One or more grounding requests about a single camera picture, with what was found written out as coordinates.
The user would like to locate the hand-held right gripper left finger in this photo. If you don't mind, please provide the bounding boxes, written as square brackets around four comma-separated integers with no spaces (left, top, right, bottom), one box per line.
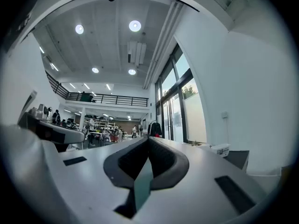
[58,135,150,219]

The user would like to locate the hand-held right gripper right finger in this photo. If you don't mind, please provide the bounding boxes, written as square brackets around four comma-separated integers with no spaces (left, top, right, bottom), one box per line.
[137,135,267,224]

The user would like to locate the rack of dark clothes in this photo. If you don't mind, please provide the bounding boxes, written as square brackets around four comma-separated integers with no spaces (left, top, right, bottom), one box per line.
[147,120,163,138]

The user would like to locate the white rectangular box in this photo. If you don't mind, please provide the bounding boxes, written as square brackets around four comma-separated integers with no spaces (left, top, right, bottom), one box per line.
[211,143,231,158]

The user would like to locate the black framed glass windows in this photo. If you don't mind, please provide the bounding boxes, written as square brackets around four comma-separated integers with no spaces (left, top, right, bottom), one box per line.
[154,43,208,144]

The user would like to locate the white curved desk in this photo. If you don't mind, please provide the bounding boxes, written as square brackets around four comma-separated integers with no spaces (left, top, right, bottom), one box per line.
[18,112,85,153]

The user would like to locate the black balcony railing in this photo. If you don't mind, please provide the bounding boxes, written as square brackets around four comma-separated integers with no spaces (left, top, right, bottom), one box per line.
[45,70,150,107]

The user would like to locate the white ceiling pipes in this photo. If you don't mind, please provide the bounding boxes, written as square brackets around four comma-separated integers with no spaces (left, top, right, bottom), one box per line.
[142,0,184,90]

